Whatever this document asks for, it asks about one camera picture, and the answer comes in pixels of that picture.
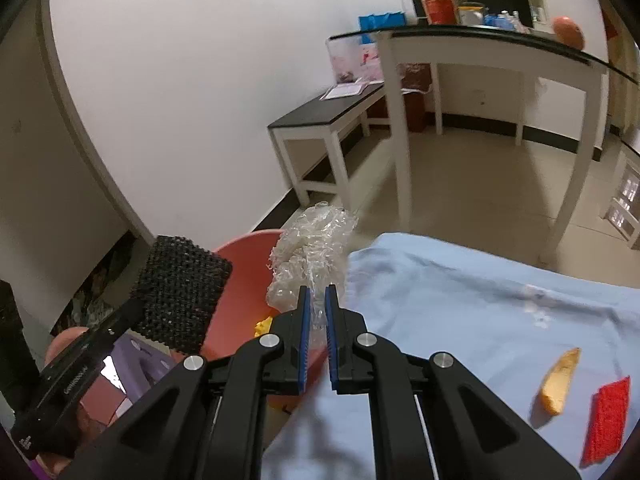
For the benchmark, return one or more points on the white bench with black top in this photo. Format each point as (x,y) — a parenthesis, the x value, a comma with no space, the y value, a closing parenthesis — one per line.
(320,110)

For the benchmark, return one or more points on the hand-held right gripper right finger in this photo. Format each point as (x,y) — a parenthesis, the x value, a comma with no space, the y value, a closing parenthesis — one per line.
(330,340)

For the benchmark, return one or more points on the yellow plastic bag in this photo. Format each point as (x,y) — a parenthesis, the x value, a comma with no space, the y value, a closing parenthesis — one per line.
(262,327)

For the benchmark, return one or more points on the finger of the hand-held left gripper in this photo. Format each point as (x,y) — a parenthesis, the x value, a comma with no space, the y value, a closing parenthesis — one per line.
(107,332)

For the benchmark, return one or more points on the orange pomelo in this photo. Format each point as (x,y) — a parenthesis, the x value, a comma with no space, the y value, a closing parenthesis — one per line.
(567,32)

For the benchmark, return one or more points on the clear bubble wrap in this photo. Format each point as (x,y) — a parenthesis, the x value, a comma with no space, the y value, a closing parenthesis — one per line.
(305,255)

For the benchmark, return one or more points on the large pale orange peel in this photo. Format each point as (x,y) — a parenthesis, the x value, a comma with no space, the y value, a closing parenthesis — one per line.
(557,385)

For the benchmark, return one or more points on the white table with glass top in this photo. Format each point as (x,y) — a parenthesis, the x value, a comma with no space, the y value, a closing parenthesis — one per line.
(475,40)

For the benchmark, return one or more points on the pink plastic basin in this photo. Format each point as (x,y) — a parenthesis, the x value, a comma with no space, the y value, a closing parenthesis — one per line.
(240,285)

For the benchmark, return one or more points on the red paper bag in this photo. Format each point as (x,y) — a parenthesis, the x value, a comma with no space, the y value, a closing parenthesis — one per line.
(415,77)

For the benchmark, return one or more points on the white paper sheets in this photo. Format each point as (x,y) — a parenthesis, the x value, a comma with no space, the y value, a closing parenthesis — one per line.
(345,91)

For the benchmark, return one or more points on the purple patterned clothing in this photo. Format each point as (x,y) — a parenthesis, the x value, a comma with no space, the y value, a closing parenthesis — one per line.
(135,365)

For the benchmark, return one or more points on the dark red carton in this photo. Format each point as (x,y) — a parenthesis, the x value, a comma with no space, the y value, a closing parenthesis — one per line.
(414,110)

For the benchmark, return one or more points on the yellow white can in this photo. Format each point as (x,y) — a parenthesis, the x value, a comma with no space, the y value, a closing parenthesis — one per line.
(471,14)

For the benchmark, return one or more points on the white pink plastic bag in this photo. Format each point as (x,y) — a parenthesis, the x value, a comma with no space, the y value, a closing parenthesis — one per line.
(350,60)

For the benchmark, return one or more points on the red box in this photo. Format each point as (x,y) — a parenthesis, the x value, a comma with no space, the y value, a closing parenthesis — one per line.
(439,10)

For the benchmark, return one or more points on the black mesh pad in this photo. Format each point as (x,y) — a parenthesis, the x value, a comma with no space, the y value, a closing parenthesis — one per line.
(180,290)

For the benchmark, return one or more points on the person's left hand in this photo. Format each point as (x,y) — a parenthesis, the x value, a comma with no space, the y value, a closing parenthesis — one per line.
(87,427)

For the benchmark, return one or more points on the dark printed poster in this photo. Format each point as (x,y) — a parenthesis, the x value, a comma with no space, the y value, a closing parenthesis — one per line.
(95,285)

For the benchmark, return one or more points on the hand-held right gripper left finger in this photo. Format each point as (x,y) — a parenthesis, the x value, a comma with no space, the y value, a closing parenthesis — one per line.
(302,340)

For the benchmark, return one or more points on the blue plastic package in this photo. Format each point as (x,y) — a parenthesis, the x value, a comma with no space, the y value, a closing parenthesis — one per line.
(380,22)

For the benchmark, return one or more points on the red foam net sleeve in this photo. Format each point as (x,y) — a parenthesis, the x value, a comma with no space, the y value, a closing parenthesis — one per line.
(607,420)

